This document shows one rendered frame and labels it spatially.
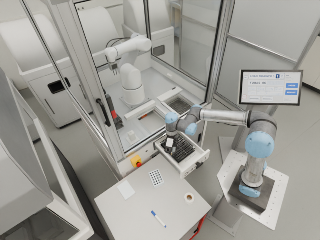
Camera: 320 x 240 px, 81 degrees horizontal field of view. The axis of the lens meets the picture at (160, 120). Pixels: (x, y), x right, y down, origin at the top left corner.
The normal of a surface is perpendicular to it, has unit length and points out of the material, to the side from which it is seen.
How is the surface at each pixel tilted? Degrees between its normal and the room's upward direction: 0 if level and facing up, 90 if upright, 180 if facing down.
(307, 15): 90
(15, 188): 69
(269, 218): 0
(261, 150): 83
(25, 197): 90
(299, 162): 1
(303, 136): 0
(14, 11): 90
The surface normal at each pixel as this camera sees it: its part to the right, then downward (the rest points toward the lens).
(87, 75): 0.62, 0.55
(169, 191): -0.05, -0.69
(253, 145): -0.51, 0.55
